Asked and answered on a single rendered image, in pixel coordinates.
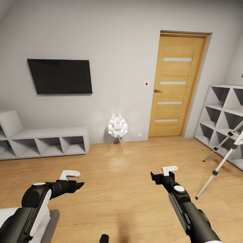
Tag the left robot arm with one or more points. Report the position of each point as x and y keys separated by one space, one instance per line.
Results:
x=21 y=227

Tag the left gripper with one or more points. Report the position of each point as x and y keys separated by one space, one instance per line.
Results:
x=69 y=186

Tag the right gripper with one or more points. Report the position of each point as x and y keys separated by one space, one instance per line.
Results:
x=161 y=179

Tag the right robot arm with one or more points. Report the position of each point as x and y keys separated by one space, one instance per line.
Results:
x=194 y=221

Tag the bookcase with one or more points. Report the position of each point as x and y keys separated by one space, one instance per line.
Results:
x=18 y=138
x=229 y=111

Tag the camera tripod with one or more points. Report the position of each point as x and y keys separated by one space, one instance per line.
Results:
x=238 y=142

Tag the wall mounted tv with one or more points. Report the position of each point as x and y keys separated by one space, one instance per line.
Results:
x=61 y=76

